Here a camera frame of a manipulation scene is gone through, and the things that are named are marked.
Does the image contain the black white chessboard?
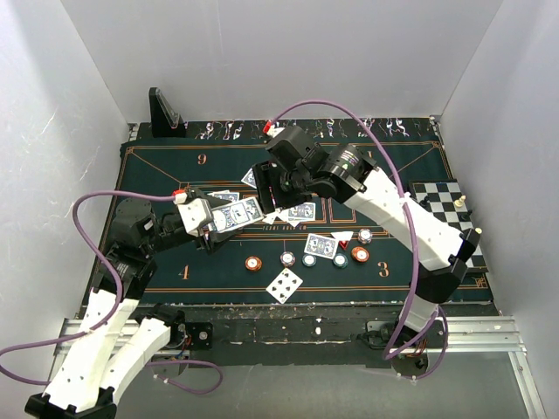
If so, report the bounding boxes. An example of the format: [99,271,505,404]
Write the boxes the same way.
[408,178,490,274]

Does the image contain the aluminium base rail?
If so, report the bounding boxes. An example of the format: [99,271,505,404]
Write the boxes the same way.
[55,315,546,418]

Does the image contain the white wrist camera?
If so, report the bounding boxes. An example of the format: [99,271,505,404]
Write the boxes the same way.
[263,120,285,138]
[177,198,213,237]

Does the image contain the cards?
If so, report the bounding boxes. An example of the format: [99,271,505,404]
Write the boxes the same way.
[263,203,316,227]

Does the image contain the pink chips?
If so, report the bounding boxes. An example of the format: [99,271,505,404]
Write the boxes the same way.
[357,229,373,244]

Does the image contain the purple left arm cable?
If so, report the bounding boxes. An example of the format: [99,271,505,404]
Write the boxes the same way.
[0,194,224,395]

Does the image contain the orange poker chip stack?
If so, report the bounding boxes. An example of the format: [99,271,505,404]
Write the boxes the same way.
[245,256,262,271]

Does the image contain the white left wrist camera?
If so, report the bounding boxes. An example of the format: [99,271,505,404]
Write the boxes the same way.
[177,198,213,237]

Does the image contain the black card shoe holder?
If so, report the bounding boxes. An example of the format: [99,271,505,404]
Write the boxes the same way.
[148,87,186,138]

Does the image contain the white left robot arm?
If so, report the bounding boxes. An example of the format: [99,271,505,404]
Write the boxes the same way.
[24,188,235,418]

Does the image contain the green poker chip stack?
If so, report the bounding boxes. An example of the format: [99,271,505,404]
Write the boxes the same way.
[301,254,316,267]

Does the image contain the green chips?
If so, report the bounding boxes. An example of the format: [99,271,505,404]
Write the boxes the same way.
[333,254,348,269]

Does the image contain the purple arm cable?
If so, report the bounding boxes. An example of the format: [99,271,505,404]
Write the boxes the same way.
[270,100,450,381]
[0,194,224,395]

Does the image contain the black chess piece right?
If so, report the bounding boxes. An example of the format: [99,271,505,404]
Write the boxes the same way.
[459,210,473,222]

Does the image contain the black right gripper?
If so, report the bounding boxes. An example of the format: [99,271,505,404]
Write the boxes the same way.
[251,161,313,216]

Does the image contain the white chess piece upper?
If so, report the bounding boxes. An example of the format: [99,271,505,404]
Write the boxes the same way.
[454,195,466,208]

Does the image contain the blue playing card deck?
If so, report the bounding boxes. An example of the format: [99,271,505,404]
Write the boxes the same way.
[208,196,265,232]

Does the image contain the dark green poker mat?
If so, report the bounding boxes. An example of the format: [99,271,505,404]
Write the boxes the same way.
[89,116,494,306]

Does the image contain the blue backed playing card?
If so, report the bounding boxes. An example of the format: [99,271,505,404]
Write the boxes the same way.
[241,168,257,189]

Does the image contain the six of spades card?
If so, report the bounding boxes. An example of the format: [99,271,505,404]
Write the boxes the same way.
[266,268,303,304]

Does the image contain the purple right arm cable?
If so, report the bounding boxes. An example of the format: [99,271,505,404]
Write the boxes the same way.
[270,100,450,381]

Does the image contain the orange chips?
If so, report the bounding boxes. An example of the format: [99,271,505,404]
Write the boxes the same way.
[351,246,369,263]

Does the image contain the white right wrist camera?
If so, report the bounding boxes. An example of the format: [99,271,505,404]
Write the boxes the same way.
[263,120,285,138]

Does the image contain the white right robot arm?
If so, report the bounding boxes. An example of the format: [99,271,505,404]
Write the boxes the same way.
[252,126,480,347]

